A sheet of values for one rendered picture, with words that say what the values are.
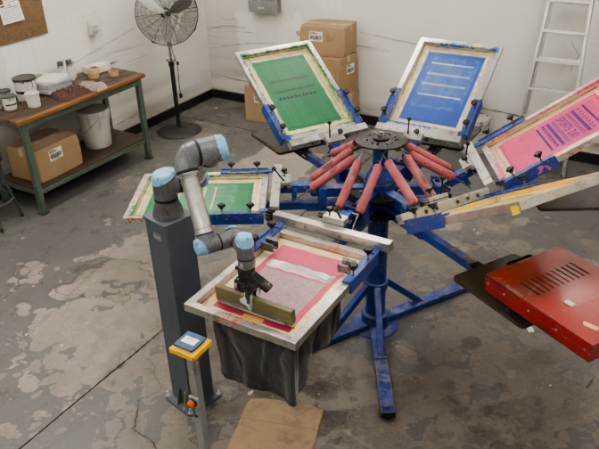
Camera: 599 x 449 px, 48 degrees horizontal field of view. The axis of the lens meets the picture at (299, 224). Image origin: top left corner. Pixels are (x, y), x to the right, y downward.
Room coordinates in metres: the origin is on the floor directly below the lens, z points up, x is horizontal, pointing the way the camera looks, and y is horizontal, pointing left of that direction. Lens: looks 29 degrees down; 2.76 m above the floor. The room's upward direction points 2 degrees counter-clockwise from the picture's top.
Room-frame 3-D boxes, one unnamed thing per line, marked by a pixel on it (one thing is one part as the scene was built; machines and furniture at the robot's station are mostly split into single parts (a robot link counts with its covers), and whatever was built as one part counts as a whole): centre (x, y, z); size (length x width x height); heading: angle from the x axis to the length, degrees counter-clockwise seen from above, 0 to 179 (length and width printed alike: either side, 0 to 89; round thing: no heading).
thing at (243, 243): (2.44, 0.23, 1.30); 0.09 x 0.08 x 0.11; 28
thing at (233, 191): (3.58, 0.43, 1.05); 1.08 x 0.61 x 0.23; 88
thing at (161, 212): (2.93, 0.64, 1.25); 0.15 x 0.15 x 0.10
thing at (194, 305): (2.65, 0.08, 0.97); 0.79 x 0.58 x 0.04; 148
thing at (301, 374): (2.50, -0.07, 0.74); 0.46 x 0.04 x 0.42; 148
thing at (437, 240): (2.96, -0.80, 0.91); 1.34 x 0.40 x 0.08; 28
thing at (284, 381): (2.40, 0.23, 0.74); 0.45 x 0.03 x 0.43; 58
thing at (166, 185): (2.94, 0.64, 1.37); 0.13 x 0.12 x 0.14; 118
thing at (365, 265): (2.71, -0.29, 0.97); 0.30 x 0.05 x 0.07; 148
